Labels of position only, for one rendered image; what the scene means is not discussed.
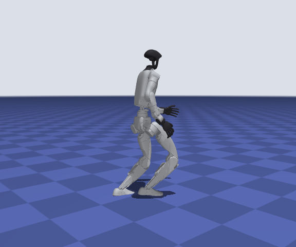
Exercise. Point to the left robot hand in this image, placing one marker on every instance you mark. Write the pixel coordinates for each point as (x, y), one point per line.
(168, 110)

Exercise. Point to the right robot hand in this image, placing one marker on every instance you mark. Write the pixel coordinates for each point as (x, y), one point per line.
(167, 126)

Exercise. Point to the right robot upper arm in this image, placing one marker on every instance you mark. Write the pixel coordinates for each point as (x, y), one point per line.
(153, 78)

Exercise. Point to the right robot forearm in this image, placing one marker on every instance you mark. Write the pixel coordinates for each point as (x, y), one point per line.
(153, 108)

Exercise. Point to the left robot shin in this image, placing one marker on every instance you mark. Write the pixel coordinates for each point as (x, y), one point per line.
(135, 173)

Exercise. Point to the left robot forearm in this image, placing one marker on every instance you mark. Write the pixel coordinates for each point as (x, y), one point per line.
(160, 110)

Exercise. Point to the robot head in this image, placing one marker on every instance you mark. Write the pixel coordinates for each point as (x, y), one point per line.
(153, 56)

